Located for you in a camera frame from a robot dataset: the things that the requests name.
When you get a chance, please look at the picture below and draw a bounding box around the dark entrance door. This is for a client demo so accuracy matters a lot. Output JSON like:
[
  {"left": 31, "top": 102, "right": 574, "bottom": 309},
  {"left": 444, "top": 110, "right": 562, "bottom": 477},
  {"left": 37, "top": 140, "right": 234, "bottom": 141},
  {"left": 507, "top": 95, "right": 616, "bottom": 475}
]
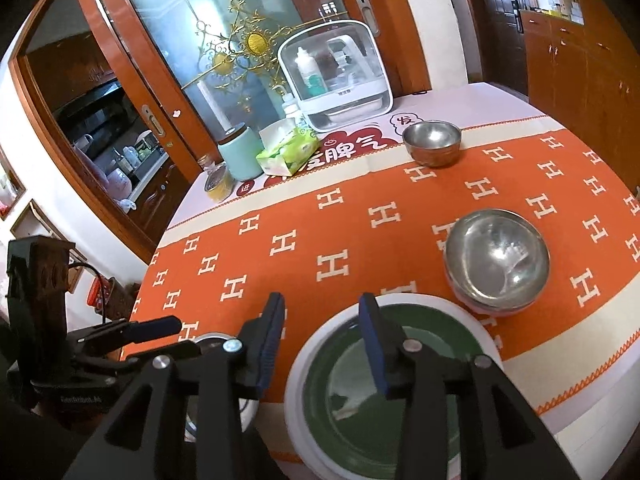
[{"left": 470, "top": 0, "right": 531, "bottom": 96}]

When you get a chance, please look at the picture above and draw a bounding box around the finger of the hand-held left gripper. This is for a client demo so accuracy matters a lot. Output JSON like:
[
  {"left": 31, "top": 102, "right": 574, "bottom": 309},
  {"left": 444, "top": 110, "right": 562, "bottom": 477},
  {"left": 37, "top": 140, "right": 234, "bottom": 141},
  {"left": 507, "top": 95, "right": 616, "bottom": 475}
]
[
  {"left": 115, "top": 316, "right": 183, "bottom": 343},
  {"left": 125, "top": 340, "right": 206, "bottom": 362}
]

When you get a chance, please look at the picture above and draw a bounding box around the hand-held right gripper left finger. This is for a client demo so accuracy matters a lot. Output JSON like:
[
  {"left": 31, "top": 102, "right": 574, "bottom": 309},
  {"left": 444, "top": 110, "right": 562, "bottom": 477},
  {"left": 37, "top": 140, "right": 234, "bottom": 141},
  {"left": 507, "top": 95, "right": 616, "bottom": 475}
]
[{"left": 62, "top": 292, "right": 287, "bottom": 480}]

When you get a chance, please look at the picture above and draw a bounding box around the wrapped yellow jar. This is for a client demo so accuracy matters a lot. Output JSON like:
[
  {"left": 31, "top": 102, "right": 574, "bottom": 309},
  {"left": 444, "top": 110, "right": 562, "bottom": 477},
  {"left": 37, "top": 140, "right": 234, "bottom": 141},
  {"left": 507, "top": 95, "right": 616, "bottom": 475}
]
[{"left": 205, "top": 164, "right": 235, "bottom": 203}]

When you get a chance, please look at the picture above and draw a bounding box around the green ceramic jar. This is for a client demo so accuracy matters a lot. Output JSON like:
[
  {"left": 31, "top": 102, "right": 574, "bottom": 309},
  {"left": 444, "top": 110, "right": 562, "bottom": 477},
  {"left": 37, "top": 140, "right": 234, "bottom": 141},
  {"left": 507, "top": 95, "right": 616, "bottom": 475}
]
[{"left": 217, "top": 124, "right": 262, "bottom": 182}]

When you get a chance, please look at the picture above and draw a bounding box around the orange wooden cabinet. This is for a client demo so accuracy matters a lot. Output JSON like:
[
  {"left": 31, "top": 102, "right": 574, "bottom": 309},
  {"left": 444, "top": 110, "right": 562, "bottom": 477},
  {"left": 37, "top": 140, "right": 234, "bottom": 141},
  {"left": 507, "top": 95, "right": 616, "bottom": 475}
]
[{"left": 525, "top": 0, "right": 640, "bottom": 191}]

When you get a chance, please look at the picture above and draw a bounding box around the green tissue pack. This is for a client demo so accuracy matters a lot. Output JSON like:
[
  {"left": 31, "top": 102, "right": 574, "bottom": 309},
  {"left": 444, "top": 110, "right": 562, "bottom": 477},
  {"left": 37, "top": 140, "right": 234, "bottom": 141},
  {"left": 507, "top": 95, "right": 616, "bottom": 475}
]
[{"left": 256, "top": 119, "right": 321, "bottom": 177}]

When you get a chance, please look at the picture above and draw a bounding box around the white plate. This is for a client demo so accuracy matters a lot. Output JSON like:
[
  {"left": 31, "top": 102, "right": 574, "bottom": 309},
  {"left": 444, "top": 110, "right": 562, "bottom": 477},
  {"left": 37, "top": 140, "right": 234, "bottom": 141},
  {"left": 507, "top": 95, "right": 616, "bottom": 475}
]
[{"left": 284, "top": 294, "right": 506, "bottom": 480}]

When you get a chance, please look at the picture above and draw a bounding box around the orange patterned tablecloth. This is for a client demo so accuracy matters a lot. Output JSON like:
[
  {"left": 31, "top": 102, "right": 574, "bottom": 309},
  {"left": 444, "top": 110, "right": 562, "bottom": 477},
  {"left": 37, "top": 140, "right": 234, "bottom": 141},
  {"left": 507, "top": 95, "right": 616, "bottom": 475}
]
[
  {"left": 120, "top": 115, "right": 640, "bottom": 416},
  {"left": 167, "top": 81, "right": 640, "bottom": 441}
]

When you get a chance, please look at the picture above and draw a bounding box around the white storage box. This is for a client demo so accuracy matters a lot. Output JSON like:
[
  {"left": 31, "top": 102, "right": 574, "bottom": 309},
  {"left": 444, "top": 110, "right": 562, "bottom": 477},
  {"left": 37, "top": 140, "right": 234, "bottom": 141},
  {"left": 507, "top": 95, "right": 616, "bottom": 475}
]
[{"left": 277, "top": 19, "right": 396, "bottom": 133}]

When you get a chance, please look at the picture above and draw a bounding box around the green plate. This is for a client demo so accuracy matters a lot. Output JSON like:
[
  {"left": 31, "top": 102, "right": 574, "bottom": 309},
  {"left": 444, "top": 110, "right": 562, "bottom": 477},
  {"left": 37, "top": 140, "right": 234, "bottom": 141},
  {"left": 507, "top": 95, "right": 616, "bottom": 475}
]
[{"left": 302, "top": 307, "right": 501, "bottom": 480}]

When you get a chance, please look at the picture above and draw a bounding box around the small steel bowl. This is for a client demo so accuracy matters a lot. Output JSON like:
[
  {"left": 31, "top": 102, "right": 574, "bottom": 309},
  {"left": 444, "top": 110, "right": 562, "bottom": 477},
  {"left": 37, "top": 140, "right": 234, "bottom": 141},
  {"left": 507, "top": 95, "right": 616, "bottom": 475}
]
[
  {"left": 401, "top": 120, "right": 462, "bottom": 168},
  {"left": 444, "top": 209, "right": 551, "bottom": 306}
]

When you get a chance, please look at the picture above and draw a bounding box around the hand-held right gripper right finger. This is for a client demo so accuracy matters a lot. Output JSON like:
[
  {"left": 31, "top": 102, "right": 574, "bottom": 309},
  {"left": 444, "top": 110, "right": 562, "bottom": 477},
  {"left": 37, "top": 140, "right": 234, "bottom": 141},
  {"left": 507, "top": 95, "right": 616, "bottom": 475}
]
[{"left": 358, "top": 292, "right": 581, "bottom": 480}]

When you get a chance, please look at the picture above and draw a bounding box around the sliding glass door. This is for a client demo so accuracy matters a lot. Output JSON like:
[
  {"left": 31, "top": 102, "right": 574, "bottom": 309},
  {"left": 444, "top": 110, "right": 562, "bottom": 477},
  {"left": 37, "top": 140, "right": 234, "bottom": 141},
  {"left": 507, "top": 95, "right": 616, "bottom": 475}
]
[{"left": 70, "top": 0, "right": 401, "bottom": 171}]

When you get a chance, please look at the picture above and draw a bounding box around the white standing air conditioner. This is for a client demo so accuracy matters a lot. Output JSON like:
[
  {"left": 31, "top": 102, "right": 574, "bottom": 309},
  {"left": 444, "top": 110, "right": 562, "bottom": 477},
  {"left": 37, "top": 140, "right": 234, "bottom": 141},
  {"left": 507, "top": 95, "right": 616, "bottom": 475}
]
[{"left": 392, "top": 0, "right": 468, "bottom": 96}]

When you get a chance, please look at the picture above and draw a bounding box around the large steel basin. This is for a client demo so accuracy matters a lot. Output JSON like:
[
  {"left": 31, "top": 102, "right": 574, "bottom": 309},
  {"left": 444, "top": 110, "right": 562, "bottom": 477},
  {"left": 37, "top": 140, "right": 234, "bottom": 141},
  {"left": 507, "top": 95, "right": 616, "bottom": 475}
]
[{"left": 184, "top": 331, "right": 261, "bottom": 442}]

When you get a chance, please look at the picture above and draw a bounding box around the white paper roll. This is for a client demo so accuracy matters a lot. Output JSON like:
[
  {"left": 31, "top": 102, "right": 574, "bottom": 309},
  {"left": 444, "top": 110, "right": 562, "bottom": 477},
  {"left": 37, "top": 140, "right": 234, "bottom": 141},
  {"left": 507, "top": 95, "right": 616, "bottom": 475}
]
[{"left": 196, "top": 79, "right": 232, "bottom": 137}]

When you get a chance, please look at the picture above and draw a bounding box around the wooden door frame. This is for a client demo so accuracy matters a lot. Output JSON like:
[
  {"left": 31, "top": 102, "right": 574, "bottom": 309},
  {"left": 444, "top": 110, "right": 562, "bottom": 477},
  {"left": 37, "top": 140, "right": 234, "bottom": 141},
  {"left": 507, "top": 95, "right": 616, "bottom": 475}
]
[{"left": 9, "top": 0, "right": 216, "bottom": 263}]

